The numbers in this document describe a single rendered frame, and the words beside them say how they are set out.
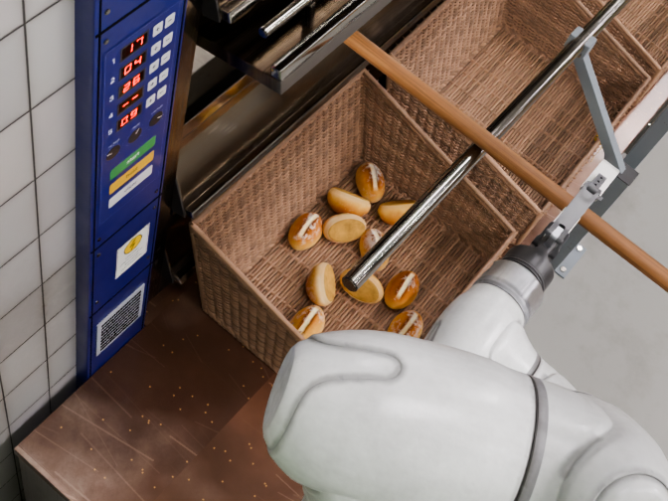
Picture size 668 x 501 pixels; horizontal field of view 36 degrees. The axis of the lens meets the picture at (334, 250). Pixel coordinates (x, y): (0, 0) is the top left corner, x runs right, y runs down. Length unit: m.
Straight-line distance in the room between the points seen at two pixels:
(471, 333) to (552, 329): 1.70
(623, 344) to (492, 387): 2.34
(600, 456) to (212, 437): 1.33
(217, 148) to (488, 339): 0.69
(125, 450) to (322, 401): 1.28
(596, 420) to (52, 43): 0.71
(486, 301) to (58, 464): 0.96
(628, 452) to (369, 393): 0.20
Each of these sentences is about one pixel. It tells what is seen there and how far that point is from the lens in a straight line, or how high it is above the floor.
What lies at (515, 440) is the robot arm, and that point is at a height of 1.82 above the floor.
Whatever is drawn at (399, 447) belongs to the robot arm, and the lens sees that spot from 0.76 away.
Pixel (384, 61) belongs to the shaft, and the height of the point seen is 1.21.
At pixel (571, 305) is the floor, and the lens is 3.10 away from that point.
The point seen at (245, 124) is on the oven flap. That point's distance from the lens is 1.86.
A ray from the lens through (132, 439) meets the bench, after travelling 2.03.
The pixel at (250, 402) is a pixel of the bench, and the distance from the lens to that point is 2.07.
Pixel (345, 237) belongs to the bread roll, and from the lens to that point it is 2.22.
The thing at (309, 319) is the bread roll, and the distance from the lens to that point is 2.09.
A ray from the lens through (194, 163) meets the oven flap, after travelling 1.79.
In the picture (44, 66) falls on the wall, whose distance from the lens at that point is 1.20.
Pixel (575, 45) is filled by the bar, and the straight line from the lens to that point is 1.96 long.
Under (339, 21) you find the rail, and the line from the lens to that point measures 1.46.
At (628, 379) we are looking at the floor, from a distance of 3.08.
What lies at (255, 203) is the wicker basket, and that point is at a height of 0.76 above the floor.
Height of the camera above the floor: 2.50
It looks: 59 degrees down
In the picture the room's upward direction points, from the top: 24 degrees clockwise
